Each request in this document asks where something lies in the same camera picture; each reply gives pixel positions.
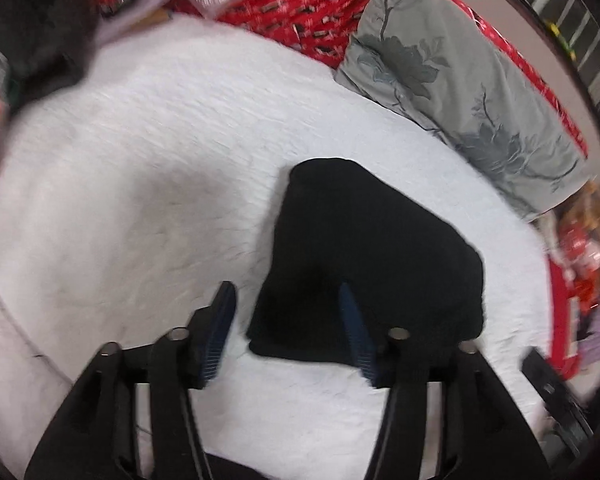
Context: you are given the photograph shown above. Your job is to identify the black pants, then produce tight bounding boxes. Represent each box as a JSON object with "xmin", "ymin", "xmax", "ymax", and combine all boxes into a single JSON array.
[{"xmin": 247, "ymin": 158, "xmax": 484, "ymax": 365}]

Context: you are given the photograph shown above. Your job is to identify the red blanket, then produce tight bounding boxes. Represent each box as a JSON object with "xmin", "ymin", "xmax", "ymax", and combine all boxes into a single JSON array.
[{"xmin": 547, "ymin": 257, "xmax": 581, "ymax": 380}]

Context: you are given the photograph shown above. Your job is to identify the bagged plush toys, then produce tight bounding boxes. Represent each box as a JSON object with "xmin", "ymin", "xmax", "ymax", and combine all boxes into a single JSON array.
[{"xmin": 557, "ymin": 181, "xmax": 600, "ymax": 312}]

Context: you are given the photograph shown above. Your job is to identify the white quilted bed cover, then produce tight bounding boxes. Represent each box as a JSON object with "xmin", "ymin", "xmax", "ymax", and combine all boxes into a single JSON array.
[{"xmin": 0, "ymin": 16, "xmax": 550, "ymax": 479}]

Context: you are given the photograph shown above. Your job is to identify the grey floral pillow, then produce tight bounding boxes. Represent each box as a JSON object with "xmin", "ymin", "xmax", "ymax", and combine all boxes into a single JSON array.
[{"xmin": 336, "ymin": 0, "xmax": 591, "ymax": 220}]

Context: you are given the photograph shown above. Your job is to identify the red floral quilt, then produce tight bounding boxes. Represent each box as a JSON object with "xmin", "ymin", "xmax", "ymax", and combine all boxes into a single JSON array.
[{"xmin": 97, "ymin": 0, "xmax": 591, "ymax": 158}]

